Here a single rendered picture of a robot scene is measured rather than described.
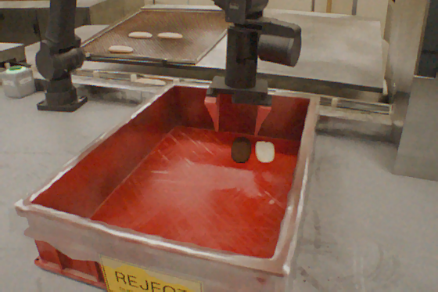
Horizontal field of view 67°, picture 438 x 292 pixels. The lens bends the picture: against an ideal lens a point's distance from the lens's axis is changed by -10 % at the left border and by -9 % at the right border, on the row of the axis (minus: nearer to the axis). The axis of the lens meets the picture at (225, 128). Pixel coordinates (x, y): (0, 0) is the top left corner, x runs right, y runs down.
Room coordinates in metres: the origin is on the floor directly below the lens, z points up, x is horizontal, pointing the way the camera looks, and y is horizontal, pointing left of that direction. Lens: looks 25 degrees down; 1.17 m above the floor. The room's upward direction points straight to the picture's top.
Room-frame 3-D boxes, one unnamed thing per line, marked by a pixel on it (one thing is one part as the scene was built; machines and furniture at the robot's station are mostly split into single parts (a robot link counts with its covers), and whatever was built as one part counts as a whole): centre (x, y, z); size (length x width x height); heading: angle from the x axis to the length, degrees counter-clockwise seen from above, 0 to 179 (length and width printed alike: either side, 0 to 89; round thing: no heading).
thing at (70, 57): (0.88, 0.43, 0.94); 0.09 x 0.05 x 0.10; 62
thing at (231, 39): (0.63, -0.04, 1.04); 0.07 x 0.06 x 0.07; 62
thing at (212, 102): (0.64, 0.00, 0.91); 0.07 x 0.07 x 0.09; 85
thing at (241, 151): (0.63, -0.03, 0.83); 0.10 x 0.04 x 0.01; 175
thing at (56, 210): (0.49, 0.03, 0.87); 0.49 x 0.34 x 0.10; 164
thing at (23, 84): (0.99, 0.63, 0.84); 0.08 x 0.08 x 0.11; 70
